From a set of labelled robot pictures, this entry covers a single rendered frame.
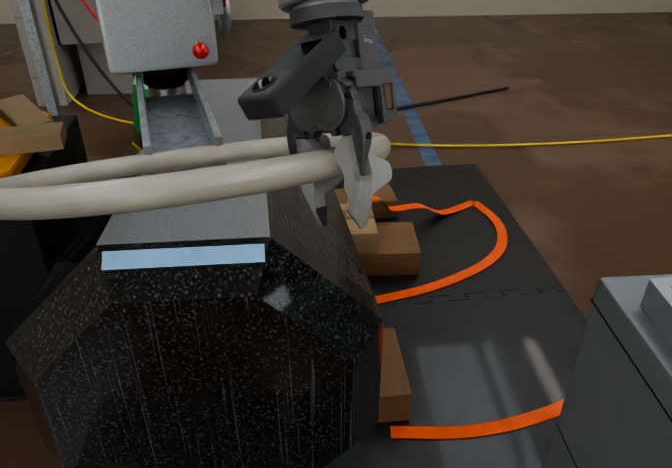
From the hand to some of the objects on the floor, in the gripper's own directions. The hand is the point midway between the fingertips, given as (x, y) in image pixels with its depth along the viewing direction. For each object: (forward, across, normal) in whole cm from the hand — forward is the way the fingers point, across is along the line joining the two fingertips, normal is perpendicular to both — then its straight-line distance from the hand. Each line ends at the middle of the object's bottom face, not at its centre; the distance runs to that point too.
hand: (336, 216), depth 60 cm
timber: (+82, +84, -99) cm, 154 cm away
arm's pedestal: (+115, +3, -90) cm, 146 cm away
